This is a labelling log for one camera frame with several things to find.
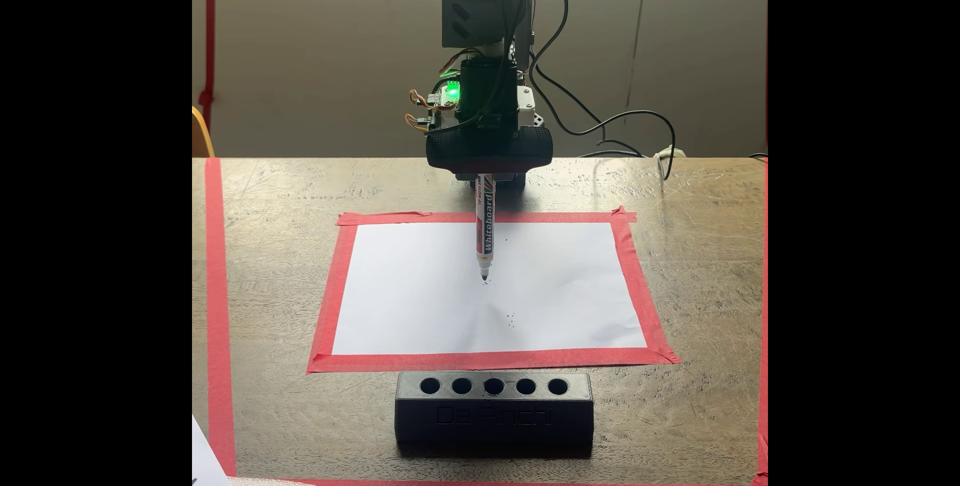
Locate whiteboard marker pen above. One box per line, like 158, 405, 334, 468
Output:
475, 173, 498, 283

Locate black pen holder block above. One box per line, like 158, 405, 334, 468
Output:
394, 370, 596, 452

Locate black oval webcam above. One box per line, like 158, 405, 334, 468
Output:
425, 124, 555, 176

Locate red tape strip on paper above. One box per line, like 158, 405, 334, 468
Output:
608, 207, 683, 366
306, 347, 683, 375
335, 205, 639, 228
306, 214, 360, 374

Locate white paper sheet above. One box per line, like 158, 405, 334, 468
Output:
331, 222, 648, 357

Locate yellow wooden chair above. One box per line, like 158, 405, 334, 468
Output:
192, 104, 216, 159

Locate long red table tape strip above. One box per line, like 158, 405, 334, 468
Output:
203, 157, 239, 478
755, 159, 769, 486

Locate white paper corner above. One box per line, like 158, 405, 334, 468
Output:
192, 416, 231, 486

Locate red orange servo wires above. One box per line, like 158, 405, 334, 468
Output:
404, 87, 445, 133

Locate black looping cable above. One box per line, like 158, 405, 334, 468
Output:
529, 62, 650, 159
528, 0, 678, 182

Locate red vertical wall strip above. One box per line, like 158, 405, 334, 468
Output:
196, 0, 218, 132

